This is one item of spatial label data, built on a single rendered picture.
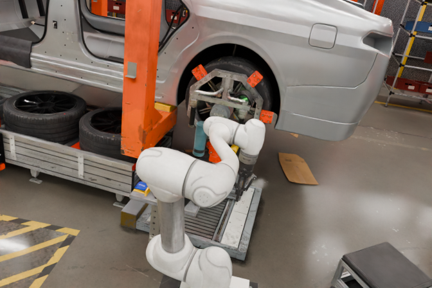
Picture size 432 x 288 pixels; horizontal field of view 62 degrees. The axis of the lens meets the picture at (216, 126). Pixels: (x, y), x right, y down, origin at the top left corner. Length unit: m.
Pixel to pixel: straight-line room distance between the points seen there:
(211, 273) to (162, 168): 0.61
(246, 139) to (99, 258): 1.35
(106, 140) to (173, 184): 1.73
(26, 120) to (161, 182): 2.16
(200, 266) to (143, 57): 1.26
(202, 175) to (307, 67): 1.60
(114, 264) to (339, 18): 2.12
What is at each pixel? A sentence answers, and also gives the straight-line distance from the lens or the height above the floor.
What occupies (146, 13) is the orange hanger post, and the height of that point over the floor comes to 1.49.
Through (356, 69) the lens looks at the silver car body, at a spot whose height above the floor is 1.29.
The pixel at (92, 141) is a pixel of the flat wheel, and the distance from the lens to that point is 2.91.
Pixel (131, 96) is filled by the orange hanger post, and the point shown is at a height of 0.96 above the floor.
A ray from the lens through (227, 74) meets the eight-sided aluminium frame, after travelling 2.55.
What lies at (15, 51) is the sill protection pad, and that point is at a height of 0.91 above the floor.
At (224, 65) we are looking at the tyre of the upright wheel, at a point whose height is 1.15.
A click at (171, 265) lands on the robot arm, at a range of 1.64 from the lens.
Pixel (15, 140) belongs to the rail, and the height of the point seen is 0.33.
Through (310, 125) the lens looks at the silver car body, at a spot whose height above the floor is 0.84.
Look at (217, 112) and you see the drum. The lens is 2.49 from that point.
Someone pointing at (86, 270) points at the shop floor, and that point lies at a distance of 2.49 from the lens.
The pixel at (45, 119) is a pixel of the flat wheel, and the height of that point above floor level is 0.49.
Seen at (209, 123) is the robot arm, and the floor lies 1.12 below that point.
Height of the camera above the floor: 1.80
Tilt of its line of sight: 24 degrees down
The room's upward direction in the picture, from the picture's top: 9 degrees clockwise
